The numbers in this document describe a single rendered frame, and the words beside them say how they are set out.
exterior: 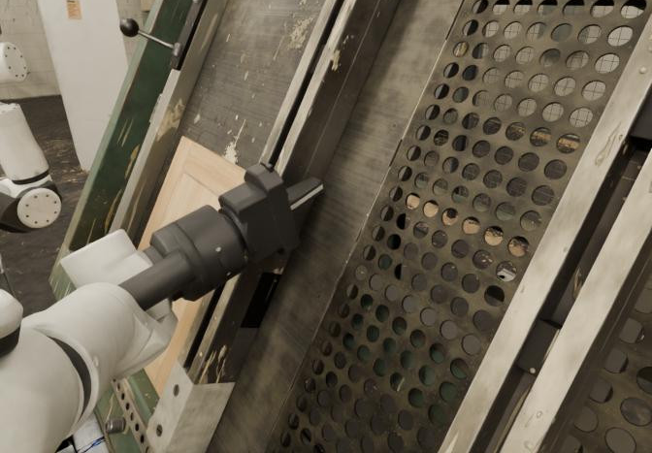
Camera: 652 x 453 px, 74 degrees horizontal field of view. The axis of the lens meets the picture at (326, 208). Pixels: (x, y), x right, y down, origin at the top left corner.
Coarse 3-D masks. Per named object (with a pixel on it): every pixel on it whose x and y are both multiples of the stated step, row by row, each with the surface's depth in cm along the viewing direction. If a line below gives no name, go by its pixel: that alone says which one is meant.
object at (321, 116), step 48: (336, 0) 56; (384, 0) 56; (336, 48) 54; (288, 96) 59; (336, 96) 57; (288, 144) 56; (336, 144) 60; (240, 288) 58; (192, 336) 61; (240, 336) 61; (192, 384) 59; (192, 432) 61
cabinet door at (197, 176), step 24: (192, 144) 86; (192, 168) 84; (216, 168) 77; (240, 168) 73; (168, 192) 88; (192, 192) 82; (216, 192) 76; (168, 216) 86; (144, 240) 91; (192, 312) 72; (168, 360) 74
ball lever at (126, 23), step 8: (120, 24) 89; (128, 24) 89; (136, 24) 90; (128, 32) 89; (136, 32) 90; (144, 32) 91; (152, 40) 92; (160, 40) 92; (168, 48) 93; (176, 48) 92
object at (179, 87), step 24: (216, 0) 92; (216, 24) 94; (192, 48) 92; (192, 72) 94; (168, 96) 94; (168, 120) 94; (144, 144) 97; (168, 144) 96; (144, 168) 95; (144, 192) 97; (120, 216) 97
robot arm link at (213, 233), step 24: (264, 168) 50; (240, 192) 50; (264, 192) 49; (192, 216) 47; (216, 216) 47; (240, 216) 48; (264, 216) 50; (288, 216) 52; (192, 240) 45; (216, 240) 45; (240, 240) 48; (264, 240) 51; (288, 240) 53; (216, 264) 45; (240, 264) 48
